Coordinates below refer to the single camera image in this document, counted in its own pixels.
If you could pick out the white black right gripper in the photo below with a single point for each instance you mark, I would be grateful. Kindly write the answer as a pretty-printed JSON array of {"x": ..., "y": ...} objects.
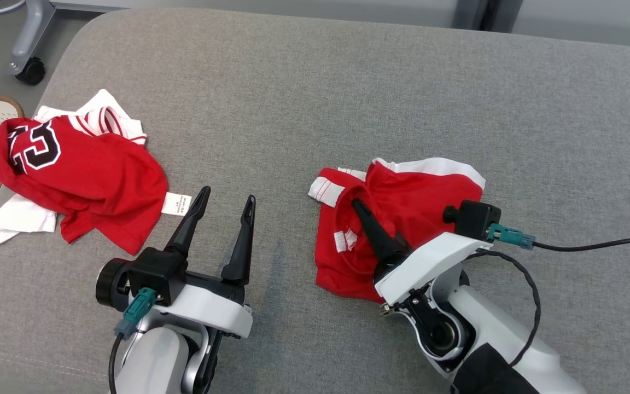
[{"x": 430, "y": 262}]

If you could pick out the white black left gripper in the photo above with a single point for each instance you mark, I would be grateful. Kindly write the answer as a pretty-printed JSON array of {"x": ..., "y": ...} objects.
[{"x": 211, "y": 309}]

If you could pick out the red shorts with white trim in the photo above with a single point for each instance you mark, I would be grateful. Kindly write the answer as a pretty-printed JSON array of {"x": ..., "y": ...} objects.
[{"x": 419, "y": 191}]

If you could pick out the red jersey with white sleeves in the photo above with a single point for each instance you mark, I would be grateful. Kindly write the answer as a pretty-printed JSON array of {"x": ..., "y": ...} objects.
[{"x": 91, "y": 180}]

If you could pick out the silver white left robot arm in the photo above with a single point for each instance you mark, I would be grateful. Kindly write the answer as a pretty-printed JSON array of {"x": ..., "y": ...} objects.
[{"x": 153, "y": 361}]

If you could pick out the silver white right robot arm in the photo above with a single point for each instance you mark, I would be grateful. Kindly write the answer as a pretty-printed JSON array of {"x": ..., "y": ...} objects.
[{"x": 484, "y": 312}]

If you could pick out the grey fabric sofa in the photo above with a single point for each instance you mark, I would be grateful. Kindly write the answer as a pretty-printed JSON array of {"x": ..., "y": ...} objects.
[{"x": 348, "y": 98}]

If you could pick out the grey stand with black caster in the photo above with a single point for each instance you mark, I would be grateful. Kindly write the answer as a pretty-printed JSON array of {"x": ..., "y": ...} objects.
[{"x": 25, "y": 38}]

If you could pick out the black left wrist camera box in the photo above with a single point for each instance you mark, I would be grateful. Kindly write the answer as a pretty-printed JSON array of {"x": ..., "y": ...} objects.
[{"x": 156, "y": 273}]

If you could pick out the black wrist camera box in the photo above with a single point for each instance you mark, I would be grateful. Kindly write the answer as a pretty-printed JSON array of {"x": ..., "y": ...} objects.
[
  {"x": 476, "y": 219},
  {"x": 156, "y": 273}
]

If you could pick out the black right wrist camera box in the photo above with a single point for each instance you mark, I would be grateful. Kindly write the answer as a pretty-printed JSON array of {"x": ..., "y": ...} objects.
[{"x": 476, "y": 219}]

